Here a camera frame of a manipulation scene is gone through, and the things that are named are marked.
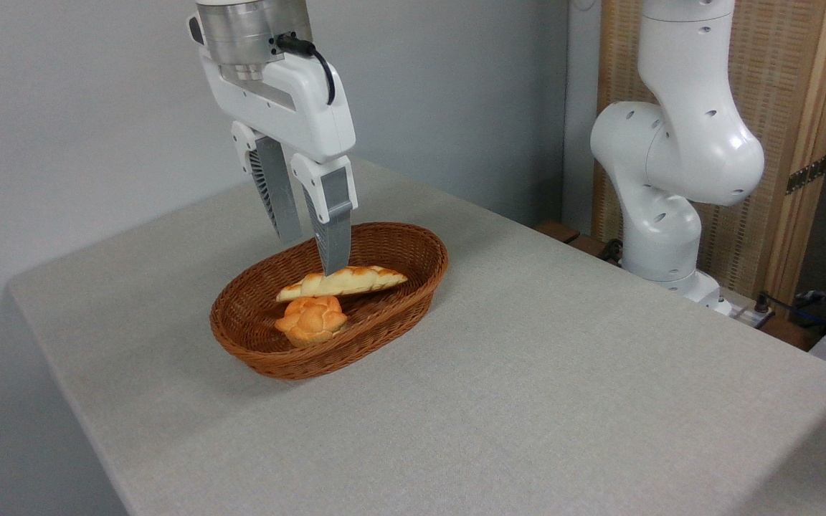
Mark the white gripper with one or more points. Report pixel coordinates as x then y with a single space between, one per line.
291 107

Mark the long scored bread loaf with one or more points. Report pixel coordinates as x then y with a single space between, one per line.
355 281

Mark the round flower-shaped bread roll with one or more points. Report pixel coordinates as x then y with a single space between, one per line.
311 322

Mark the brown wicker basket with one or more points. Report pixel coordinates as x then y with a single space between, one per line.
384 322

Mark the white plug socket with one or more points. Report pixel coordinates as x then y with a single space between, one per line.
750 313

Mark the dark metal screen hinge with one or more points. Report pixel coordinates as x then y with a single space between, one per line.
807 174

